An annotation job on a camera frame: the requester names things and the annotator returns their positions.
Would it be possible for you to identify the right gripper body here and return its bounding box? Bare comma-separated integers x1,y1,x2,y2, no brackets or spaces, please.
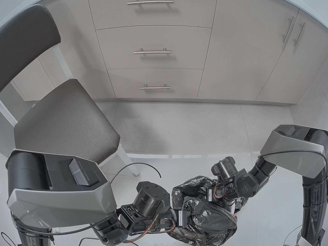
207,184,233,207

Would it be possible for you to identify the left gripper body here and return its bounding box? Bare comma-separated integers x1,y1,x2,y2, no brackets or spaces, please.
171,209,195,229

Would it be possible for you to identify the black plastic bag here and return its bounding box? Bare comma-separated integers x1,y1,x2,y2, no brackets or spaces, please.
168,177,237,246

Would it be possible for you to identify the crumpled black plastic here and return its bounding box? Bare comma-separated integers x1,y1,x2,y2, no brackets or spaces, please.
235,197,251,213

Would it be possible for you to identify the dark grey padded chair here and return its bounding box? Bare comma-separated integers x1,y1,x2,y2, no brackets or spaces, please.
0,4,141,177

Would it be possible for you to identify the beige cabinet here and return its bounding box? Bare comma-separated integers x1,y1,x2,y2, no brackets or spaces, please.
0,0,328,105

